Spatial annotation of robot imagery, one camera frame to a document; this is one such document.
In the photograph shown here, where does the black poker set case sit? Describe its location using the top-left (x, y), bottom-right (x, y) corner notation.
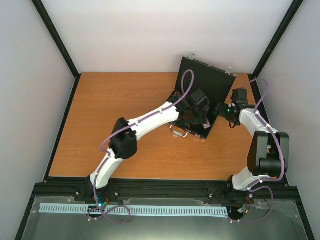
top-left (168, 53), bottom-right (237, 140)

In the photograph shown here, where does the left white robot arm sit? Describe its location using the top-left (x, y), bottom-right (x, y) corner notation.
top-left (86, 89), bottom-right (210, 202)

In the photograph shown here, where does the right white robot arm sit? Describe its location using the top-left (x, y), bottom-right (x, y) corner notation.
top-left (214, 88), bottom-right (290, 191)

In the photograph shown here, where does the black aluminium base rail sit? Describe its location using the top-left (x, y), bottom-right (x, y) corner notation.
top-left (31, 177), bottom-right (300, 207)

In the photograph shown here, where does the light blue cable duct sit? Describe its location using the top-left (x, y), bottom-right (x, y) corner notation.
top-left (38, 203), bottom-right (228, 218)

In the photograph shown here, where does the right black frame post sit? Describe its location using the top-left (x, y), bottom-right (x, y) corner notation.
top-left (252, 0), bottom-right (304, 78)

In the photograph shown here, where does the black frame post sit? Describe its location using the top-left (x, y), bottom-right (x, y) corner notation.
top-left (31, 0), bottom-right (80, 79)
top-left (252, 0), bottom-right (304, 78)

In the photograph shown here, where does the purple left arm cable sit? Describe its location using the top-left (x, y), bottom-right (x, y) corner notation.
top-left (87, 69), bottom-right (196, 224)

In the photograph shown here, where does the left black frame post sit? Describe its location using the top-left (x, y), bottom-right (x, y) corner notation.
top-left (31, 0), bottom-right (80, 79)

